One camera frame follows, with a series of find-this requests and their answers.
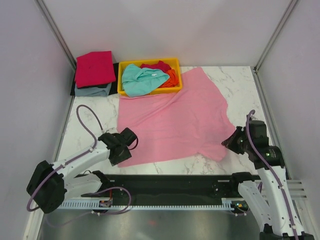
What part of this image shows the pink t shirt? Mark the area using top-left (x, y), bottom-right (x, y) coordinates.
top-left (117, 67), bottom-right (235, 168)

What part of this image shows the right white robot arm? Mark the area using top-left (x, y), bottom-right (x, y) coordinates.
top-left (221, 118), bottom-right (314, 240)

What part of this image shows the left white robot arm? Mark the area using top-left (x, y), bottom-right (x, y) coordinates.
top-left (26, 127), bottom-right (139, 214)

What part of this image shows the folded grey blue t shirt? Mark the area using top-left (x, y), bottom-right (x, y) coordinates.
top-left (74, 83), bottom-right (112, 97)

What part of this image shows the folded black t shirt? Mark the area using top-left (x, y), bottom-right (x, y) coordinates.
top-left (69, 62), bottom-right (120, 97)

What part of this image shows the teal t shirt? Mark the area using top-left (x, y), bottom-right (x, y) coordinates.
top-left (121, 64), bottom-right (169, 97)

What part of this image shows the folded crimson t shirt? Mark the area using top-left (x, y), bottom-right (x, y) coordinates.
top-left (74, 51), bottom-right (116, 89)

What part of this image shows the orange t shirt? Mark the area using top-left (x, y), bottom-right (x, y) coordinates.
top-left (159, 69), bottom-right (179, 88)

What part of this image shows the yellow plastic bin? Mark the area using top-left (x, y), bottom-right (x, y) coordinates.
top-left (117, 58), bottom-right (183, 97)

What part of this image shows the dark red t shirt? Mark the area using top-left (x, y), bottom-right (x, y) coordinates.
top-left (140, 60), bottom-right (172, 73)

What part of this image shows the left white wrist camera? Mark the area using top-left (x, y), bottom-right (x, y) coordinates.
top-left (105, 127), bottom-right (118, 134)

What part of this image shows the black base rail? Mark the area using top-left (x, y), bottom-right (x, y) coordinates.
top-left (97, 174), bottom-right (240, 205)

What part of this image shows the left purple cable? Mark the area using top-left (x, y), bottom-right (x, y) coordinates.
top-left (26, 104), bottom-right (133, 228)

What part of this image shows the purple cable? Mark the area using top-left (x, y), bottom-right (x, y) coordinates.
top-left (229, 109), bottom-right (300, 240)
top-left (26, 104), bottom-right (133, 228)

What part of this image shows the white slotted cable duct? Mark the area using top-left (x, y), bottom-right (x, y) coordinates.
top-left (58, 198), bottom-right (234, 211)

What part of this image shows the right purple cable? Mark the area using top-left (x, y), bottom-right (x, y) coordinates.
top-left (229, 109), bottom-right (300, 240)

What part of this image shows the right aluminium frame post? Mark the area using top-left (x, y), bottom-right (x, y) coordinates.
top-left (252, 0), bottom-right (300, 74)

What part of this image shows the aluminium frame post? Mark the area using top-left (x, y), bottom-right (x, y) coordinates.
top-left (252, 0), bottom-right (300, 74)
top-left (34, 0), bottom-right (76, 70)

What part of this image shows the left aluminium frame post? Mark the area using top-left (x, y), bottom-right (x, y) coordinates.
top-left (34, 0), bottom-right (76, 70)

